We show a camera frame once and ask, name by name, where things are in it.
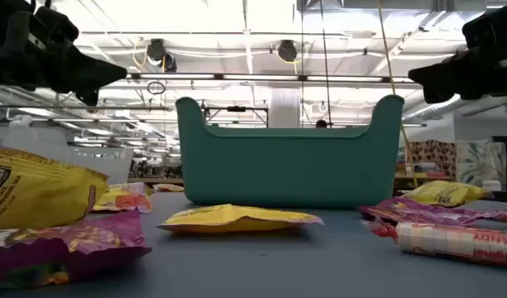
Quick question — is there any clear plastic bin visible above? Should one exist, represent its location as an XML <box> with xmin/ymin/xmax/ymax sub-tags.
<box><xmin>0</xmin><ymin>123</ymin><xmax>134</xmax><ymax>185</ymax></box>

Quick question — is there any black metal frame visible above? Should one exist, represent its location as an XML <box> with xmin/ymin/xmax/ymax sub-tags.
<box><xmin>202</xmin><ymin>105</ymin><xmax>270</xmax><ymax>129</ymax></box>

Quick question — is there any black cable loop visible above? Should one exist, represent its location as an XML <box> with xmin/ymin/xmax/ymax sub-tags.
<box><xmin>146</xmin><ymin>80</ymin><xmax>167</xmax><ymax>95</ymax></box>

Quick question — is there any yellow cable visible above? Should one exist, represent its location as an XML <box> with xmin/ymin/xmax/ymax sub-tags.
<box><xmin>375</xmin><ymin>0</ymin><xmax>420</xmax><ymax>190</ymax></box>

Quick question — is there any floral print cloth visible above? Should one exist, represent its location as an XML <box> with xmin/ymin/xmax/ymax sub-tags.
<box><xmin>456</xmin><ymin>138</ymin><xmax>506</xmax><ymax>187</ymax></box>

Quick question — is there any wooden workbench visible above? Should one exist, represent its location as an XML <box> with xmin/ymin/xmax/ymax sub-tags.
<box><xmin>127</xmin><ymin>176</ymin><xmax>184</xmax><ymax>185</ymax></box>

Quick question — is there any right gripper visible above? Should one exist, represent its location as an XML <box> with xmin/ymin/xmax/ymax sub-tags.
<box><xmin>407</xmin><ymin>2</ymin><xmax>507</xmax><ymax>105</ymax></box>

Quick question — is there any white round pillar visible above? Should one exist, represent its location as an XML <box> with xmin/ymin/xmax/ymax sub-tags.
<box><xmin>269</xmin><ymin>87</ymin><xmax>302</xmax><ymax>129</ymax></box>

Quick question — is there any long ceiling light rail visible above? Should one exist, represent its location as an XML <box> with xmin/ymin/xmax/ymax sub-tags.
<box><xmin>98</xmin><ymin>72</ymin><xmax>423</xmax><ymax>90</ymax></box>

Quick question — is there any teal plastic bin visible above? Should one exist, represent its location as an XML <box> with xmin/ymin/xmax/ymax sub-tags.
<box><xmin>175</xmin><ymin>94</ymin><xmax>405</xmax><ymax>209</ymax></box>

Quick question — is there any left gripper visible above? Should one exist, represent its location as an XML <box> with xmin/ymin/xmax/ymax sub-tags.
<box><xmin>0</xmin><ymin>0</ymin><xmax>129</xmax><ymax>107</ymax></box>

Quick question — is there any black ceiling cable reel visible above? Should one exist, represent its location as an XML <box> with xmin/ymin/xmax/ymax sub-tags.
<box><xmin>276</xmin><ymin>39</ymin><xmax>299</xmax><ymax>63</ymax></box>
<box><xmin>146</xmin><ymin>38</ymin><xmax>178</xmax><ymax>74</ymax></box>

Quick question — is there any silver ceiling air duct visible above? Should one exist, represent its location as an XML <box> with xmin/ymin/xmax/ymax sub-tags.
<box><xmin>403</xmin><ymin>94</ymin><xmax>463</xmax><ymax>122</ymax></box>

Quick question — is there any leopard print cloth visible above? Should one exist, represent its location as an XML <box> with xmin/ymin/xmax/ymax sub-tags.
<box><xmin>405</xmin><ymin>139</ymin><xmax>457</xmax><ymax>179</ymax></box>

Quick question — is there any purple Skittles candy packet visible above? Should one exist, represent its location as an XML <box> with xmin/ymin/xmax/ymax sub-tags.
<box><xmin>358</xmin><ymin>197</ymin><xmax>481</xmax><ymax>228</ymax></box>
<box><xmin>463</xmin><ymin>208</ymin><xmax>507</xmax><ymax>223</ymax></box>
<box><xmin>0</xmin><ymin>209</ymin><xmax>153</xmax><ymax>289</ymax></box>

